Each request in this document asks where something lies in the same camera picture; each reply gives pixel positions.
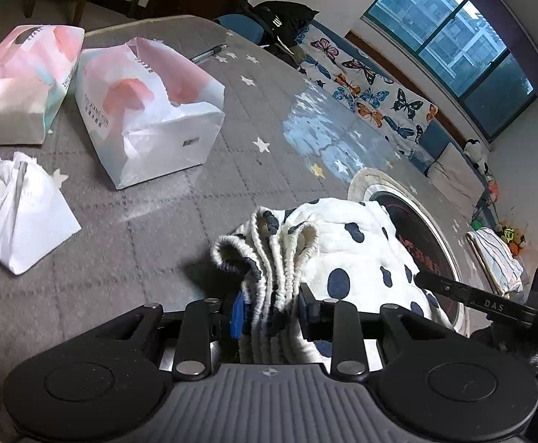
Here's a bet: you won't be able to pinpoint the closed pink tissue pack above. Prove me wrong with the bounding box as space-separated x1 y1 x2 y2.
0 25 85 146

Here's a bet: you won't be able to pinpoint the round built-in table stove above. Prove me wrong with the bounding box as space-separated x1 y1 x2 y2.
347 167 470 337

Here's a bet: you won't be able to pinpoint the white polka dot pants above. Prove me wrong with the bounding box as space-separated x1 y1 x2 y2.
211 198 459 365

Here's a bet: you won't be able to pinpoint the purple roller blind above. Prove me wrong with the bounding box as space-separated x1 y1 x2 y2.
428 0 538 85

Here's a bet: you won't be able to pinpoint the crumpled white tissue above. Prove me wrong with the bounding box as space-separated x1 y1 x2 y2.
0 151 82 275

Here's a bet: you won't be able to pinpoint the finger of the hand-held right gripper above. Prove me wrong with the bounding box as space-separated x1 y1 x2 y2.
414 271 536 322

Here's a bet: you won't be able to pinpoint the folded striped cloth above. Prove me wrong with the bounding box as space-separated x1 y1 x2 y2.
465 228 524 293

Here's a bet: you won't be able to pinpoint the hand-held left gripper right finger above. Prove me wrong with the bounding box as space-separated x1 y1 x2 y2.
297 282 451 378

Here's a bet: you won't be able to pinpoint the colourful plush toy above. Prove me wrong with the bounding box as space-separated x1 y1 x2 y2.
500 224 527 257

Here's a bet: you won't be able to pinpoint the butterfly print cushion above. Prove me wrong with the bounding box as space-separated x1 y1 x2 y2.
295 25 438 155

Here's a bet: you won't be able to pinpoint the grey cushion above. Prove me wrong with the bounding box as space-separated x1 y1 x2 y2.
426 142 484 215

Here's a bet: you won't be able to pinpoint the brown wooden ledge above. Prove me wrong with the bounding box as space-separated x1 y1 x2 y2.
345 31 466 141

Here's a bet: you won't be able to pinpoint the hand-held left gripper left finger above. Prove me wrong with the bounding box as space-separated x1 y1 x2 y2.
97 290 248 378

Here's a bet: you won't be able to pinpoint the blue sofa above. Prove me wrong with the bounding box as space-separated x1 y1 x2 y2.
214 14 496 222

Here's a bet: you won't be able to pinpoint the opened pink tissue pack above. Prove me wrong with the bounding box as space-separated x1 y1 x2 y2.
74 37 226 190

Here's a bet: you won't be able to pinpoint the black and white plush toy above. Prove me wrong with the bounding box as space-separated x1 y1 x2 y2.
463 138 490 172

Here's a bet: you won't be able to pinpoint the grey star-print tablecloth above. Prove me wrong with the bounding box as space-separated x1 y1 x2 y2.
0 14 528 443

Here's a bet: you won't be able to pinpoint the person's right forearm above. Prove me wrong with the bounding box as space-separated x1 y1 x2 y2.
470 323 538 430

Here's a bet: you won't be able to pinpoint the green framed window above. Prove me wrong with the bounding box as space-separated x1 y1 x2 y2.
361 0 538 144

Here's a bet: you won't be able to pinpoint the grey pen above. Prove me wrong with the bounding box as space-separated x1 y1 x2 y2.
190 44 228 64

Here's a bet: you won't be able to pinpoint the pink plush toy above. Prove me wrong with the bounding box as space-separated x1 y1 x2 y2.
483 173 501 205

